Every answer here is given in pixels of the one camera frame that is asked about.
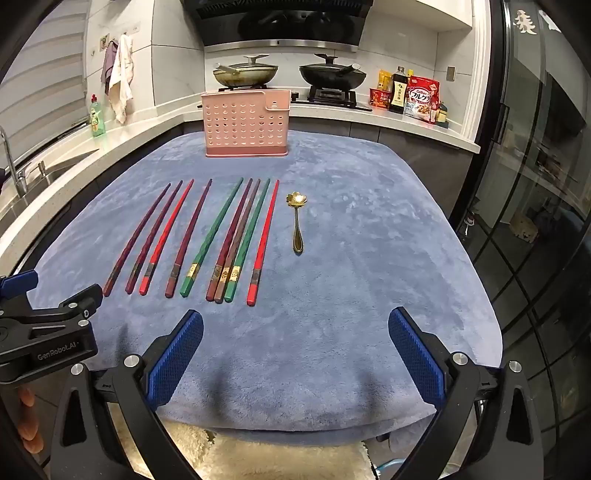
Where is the white window sticker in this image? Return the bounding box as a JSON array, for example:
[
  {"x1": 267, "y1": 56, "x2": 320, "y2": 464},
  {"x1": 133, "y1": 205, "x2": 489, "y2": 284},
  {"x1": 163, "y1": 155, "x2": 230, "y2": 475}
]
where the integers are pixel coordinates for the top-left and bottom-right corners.
[{"x1": 512, "y1": 9, "x2": 561, "y2": 34}]

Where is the black range hood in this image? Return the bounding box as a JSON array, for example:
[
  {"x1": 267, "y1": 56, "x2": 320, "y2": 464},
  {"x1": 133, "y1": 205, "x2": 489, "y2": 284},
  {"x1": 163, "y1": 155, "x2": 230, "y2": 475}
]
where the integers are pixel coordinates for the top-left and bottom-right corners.
[{"x1": 182, "y1": 0, "x2": 375, "y2": 52}]

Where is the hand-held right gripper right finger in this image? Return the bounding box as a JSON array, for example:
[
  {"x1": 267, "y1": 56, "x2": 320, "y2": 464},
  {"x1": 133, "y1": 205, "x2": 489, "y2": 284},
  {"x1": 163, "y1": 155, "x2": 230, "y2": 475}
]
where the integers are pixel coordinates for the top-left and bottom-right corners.
[{"x1": 388, "y1": 307, "x2": 550, "y2": 480}]

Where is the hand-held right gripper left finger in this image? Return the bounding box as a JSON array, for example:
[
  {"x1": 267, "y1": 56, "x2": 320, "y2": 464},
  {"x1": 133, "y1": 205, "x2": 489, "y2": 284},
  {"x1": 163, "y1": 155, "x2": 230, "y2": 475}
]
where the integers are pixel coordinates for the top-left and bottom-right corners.
[{"x1": 46, "y1": 309, "x2": 205, "y2": 480}]

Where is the black gas stove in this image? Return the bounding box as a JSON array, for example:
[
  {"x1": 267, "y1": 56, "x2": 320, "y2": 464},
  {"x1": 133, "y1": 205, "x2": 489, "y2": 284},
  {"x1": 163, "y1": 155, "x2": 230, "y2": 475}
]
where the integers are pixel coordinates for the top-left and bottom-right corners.
[{"x1": 288, "y1": 85, "x2": 372, "y2": 113}]

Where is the black wok with lid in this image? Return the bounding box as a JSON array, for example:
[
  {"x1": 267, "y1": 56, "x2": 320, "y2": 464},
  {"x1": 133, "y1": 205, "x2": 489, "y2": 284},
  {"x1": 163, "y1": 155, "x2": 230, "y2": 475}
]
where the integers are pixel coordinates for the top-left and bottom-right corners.
[{"x1": 298, "y1": 54, "x2": 368, "y2": 90}]

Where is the red white cereal bag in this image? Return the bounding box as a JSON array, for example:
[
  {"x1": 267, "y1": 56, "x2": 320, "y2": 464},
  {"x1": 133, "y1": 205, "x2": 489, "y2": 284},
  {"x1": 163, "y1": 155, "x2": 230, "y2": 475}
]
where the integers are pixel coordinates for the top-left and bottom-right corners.
[{"x1": 404, "y1": 76, "x2": 441, "y2": 124}]

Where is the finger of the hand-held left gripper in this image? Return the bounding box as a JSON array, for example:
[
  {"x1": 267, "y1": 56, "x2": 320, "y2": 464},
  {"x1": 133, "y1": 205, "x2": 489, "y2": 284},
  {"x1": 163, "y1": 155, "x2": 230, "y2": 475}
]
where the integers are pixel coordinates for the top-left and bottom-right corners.
[
  {"x1": 0, "y1": 270, "x2": 38, "y2": 304},
  {"x1": 21, "y1": 284, "x2": 104, "y2": 340}
]

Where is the dark lower cabinet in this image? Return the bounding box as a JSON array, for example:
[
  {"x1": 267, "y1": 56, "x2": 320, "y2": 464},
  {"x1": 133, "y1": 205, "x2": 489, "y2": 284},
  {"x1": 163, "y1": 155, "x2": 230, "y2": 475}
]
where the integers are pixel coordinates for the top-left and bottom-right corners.
[{"x1": 182, "y1": 117, "x2": 481, "y2": 217}]

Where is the blue plush blanket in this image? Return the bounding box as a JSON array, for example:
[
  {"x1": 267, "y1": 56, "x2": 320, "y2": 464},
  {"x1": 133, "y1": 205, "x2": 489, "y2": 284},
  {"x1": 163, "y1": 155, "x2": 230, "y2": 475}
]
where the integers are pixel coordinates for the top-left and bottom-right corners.
[{"x1": 18, "y1": 130, "x2": 504, "y2": 432}]

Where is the beige pan with lid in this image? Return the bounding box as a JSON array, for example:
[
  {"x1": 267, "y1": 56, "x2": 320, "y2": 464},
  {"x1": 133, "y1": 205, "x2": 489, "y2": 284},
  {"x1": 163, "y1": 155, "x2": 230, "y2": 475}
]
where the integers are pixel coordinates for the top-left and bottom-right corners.
[{"x1": 212, "y1": 55, "x2": 279, "y2": 88}]

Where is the maroon chopstick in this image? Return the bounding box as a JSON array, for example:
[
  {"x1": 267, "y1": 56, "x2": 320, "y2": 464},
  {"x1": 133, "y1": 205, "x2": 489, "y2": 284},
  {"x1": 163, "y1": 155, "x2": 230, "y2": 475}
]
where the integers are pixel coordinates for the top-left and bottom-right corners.
[
  {"x1": 205, "y1": 178, "x2": 254, "y2": 303},
  {"x1": 102, "y1": 183, "x2": 172, "y2": 297},
  {"x1": 165, "y1": 178, "x2": 213, "y2": 298},
  {"x1": 124, "y1": 180, "x2": 184, "y2": 295}
]

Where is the pink perforated utensil holder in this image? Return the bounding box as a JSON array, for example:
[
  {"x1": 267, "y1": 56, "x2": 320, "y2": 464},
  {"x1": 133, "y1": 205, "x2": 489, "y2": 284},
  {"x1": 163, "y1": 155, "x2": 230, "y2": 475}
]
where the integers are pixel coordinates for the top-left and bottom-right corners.
[{"x1": 199, "y1": 89, "x2": 293, "y2": 159}]

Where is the person's left hand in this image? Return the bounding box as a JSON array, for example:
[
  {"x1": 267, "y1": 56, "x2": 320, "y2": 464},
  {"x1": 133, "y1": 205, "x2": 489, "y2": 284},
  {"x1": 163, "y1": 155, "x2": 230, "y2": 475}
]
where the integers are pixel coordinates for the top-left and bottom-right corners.
[{"x1": 17, "y1": 387, "x2": 45, "y2": 456}]

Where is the beige box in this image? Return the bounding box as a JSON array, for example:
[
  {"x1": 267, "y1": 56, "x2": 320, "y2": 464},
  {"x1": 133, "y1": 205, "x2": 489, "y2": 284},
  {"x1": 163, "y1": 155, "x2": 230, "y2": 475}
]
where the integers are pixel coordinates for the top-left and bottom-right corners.
[{"x1": 510, "y1": 215, "x2": 539, "y2": 241}]

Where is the white kitchen counter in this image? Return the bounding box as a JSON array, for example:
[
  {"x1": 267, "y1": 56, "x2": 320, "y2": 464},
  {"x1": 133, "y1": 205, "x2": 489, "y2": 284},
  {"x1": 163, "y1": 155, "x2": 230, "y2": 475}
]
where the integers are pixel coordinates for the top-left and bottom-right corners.
[{"x1": 0, "y1": 99, "x2": 481, "y2": 259}]

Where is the brown chopstick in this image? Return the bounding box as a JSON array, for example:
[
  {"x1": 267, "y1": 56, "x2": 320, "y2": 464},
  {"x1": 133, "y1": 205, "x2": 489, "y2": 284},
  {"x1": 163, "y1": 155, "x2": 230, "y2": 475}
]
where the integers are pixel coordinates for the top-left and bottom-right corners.
[{"x1": 213, "y1": 178, "x2": 262, "y2": 304}]

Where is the purple hanging cloth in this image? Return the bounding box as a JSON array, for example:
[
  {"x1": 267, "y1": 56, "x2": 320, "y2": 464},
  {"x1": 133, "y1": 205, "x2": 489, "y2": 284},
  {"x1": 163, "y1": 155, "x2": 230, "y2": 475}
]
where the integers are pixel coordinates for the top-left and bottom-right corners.
[{"x1": 100, "y1": 41, "x2": 120, "y2": 85}]

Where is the white fluffy cloth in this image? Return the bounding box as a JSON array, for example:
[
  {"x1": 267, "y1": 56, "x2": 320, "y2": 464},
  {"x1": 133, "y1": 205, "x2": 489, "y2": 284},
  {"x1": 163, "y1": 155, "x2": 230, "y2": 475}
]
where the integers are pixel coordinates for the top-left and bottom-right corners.
[{"x1": 106, "y1": 406, "x2": 375, "y2": 480}]

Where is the red chopstick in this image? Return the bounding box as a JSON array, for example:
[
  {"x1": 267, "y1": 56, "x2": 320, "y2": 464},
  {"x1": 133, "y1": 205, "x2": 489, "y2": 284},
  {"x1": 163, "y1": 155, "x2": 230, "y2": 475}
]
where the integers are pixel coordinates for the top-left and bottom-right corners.
[
  {"x1": 246, "y1": 179, "x2": 281, "y2": 306},
  {"x1": 139, "y1": 179, "x2": 194, "y2": 296}
]

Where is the dark soy sauce bottle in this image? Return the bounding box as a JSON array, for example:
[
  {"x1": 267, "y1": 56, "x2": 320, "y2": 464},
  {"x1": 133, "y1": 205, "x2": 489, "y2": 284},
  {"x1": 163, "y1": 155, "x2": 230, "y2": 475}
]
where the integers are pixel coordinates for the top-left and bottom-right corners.
[{"x1": 389, "y1": 67, "x2": 408, "y2": 114}]

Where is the black framed glass door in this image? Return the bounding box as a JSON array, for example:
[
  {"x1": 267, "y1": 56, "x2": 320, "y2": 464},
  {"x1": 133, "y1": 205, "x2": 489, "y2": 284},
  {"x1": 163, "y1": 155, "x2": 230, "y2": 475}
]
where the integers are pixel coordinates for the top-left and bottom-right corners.
[{"x1": 462, "y1": 0, "x2": 591, "y2": 462}]

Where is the chrome faucet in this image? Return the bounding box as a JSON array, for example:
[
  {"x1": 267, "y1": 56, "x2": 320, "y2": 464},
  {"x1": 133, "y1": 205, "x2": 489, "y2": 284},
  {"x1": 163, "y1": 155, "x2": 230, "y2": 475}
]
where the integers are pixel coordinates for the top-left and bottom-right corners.
[{"x1": 0, "y1": 126, "x2": 28, "y2": 197}]

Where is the white hanging towel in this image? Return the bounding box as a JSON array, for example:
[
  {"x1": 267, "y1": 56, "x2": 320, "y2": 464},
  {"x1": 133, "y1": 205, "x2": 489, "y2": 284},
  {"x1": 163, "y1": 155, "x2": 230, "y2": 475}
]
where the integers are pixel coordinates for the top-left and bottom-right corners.
[{"x1": 107, "y1": 33, "x2": 136, "y2": 124}]

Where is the green dish soap bottle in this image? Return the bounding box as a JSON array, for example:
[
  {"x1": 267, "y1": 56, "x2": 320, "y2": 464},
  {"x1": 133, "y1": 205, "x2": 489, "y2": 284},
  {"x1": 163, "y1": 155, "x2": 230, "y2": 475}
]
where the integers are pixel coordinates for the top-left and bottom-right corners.
[{"x1": 88, "y1": 93, "x2": 106, "y2": 138}]

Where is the gold flower spoon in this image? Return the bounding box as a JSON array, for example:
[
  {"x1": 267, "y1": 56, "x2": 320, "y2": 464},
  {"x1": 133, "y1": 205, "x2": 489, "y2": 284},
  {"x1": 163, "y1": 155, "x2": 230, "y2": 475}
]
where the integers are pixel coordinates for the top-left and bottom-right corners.
[{"x1": 285, "y1": 191, "x2": 309, "y2": 254}]

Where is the white window blind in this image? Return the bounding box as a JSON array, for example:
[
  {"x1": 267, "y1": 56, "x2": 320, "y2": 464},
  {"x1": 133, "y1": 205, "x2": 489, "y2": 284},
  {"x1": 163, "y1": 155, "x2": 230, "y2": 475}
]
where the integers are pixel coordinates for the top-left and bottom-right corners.
[{"x1": 0, "y1": 9, "x2": 88, "y2": 139}]

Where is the steel sink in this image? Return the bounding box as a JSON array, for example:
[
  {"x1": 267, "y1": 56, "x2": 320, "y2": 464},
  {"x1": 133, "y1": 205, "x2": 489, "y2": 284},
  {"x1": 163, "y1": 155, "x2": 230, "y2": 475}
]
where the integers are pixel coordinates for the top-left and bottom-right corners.
[{"x1": 18, "y1": 148, "x2": 100, "y2": 197}]

